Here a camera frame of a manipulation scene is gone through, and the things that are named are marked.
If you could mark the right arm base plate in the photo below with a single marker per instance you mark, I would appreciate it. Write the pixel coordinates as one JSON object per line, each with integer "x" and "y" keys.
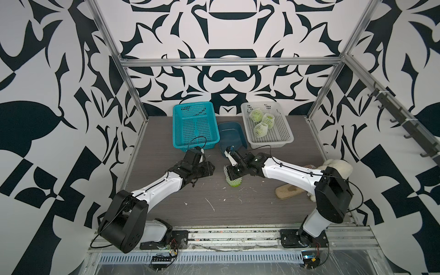
{"x": 298, "y": 238}

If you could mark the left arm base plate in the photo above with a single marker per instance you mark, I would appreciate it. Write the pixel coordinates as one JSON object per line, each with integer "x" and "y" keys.
{"x": 175, "y": 239}

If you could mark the white foam net sleeve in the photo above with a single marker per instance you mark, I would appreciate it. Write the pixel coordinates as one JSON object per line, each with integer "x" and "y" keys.
{"x": 256, "y": 115}

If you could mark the tan sponge block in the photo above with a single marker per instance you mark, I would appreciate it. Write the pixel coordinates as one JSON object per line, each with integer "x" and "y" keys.
{"x": 287, "y": 191}

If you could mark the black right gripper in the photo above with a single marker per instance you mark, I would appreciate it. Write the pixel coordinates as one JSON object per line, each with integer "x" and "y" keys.
{"x": 231, "y": 174}

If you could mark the white foam net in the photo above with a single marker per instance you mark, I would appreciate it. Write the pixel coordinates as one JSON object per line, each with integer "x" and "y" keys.
{"x": 229, "y": 172}
{"x": 261, "y": 130}
{"x": 269, "y": 120}

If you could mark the green custard apple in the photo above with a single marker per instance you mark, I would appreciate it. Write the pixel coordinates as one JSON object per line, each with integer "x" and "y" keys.
{"x": 234, "y": 182}

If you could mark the dark teal small tray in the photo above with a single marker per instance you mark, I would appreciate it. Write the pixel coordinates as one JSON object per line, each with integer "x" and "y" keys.
{"x": 231, "y": 134}

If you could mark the white foam net back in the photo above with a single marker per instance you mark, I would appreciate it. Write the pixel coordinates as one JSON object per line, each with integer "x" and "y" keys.
{"x": 229, "y": 172}

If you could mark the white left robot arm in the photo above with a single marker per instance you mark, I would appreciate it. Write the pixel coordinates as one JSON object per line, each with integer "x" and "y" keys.
{"x": 125, "y": 224}

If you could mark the teal perforated plastic basket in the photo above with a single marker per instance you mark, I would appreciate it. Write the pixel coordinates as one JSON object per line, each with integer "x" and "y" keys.
{"x": 195, "y": 124}

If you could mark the white plush toy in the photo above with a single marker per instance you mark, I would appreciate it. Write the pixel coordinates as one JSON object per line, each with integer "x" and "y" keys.
{"x": 344, "y": 168}

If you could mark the white foam net front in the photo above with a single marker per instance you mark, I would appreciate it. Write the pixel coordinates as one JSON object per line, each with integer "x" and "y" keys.
{"x": 261, "y": 130}

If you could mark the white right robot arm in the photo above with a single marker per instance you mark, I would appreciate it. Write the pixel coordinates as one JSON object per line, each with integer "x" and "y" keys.
{"x": 329, "y": 186}

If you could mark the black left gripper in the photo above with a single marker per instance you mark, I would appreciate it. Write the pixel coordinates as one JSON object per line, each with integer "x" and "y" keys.
{"x": 208, "y": 171}

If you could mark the white perforated plastic basket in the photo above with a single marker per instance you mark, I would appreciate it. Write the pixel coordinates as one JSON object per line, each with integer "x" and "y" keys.
{"x": 278, "y": 136}

